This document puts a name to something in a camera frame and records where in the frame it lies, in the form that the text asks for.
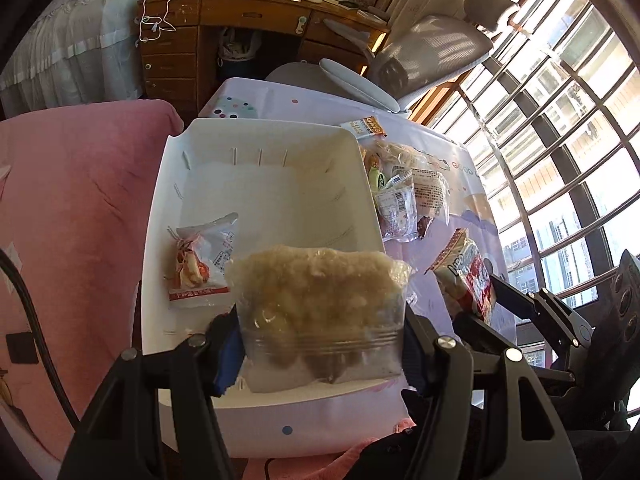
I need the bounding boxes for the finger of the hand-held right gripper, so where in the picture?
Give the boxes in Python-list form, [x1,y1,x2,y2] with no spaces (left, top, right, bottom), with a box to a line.
[452,312,576,396]
[489,274,593,356]

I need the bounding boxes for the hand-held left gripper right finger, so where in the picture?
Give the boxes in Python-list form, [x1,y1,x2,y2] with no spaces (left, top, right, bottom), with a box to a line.
[400,305,583,480]

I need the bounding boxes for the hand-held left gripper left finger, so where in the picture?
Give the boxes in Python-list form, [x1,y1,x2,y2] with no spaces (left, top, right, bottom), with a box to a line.
[57,307,246,480]

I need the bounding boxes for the red snack packet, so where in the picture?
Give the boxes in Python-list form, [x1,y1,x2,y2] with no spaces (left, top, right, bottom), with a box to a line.
[425,228,498,326]

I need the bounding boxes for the clear bag of puffed rice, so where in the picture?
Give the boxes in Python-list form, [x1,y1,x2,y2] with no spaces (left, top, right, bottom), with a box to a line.
[223,245,413,395]

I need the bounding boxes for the clear packet with printed text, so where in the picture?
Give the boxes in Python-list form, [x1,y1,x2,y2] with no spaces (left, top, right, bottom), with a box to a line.
[410,167,451,223]

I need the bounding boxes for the clear packet with white label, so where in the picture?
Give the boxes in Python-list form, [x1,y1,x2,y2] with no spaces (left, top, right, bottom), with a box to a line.
[372,170,420,243]

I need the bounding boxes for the white plastic bin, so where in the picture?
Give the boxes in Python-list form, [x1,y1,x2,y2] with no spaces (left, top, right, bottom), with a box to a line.
[140,117,396,411]

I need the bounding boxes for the green snack packet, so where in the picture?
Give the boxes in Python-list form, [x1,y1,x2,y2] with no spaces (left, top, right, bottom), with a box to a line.
[367,165,393,191]

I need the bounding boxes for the orange white oat bar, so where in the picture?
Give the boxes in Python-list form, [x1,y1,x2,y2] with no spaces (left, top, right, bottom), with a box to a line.
[340,115,388,140]

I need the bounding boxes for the red white apple chip packet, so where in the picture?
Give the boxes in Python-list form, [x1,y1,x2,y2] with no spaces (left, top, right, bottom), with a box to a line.
[165,212,240,308]

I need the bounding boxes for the grilled window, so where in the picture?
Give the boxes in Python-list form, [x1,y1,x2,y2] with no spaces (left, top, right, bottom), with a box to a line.
[400,0,640,376]

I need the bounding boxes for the pink blanket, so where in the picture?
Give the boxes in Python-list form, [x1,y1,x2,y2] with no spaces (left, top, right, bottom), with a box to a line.
[0,99,185,461]

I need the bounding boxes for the yellow object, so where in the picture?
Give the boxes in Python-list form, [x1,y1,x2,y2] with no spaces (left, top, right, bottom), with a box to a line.
[0,367,16,406]

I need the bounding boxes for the grey mesh office chair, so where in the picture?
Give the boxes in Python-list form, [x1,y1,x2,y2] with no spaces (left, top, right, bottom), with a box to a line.
[265,0,521,113]

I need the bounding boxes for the blue trash bin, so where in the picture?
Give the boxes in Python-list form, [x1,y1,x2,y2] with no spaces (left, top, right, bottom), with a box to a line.
[217,27,263,78]

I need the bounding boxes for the wooden desk with drawers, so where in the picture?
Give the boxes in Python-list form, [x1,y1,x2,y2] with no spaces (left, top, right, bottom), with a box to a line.
[136,0,391,116]

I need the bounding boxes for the white lace curtain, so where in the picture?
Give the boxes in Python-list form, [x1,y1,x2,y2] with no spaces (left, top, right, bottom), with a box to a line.
[0,0,166,118]

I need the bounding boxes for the black cable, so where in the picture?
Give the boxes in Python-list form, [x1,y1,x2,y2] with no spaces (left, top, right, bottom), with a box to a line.
[0,247,81,426]

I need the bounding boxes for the black cable clip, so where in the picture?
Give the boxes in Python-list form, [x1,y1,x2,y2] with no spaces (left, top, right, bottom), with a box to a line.
[6,332,40,365]

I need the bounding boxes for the white charging cable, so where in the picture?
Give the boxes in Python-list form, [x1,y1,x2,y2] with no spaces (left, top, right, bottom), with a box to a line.
[135,0,181,43]

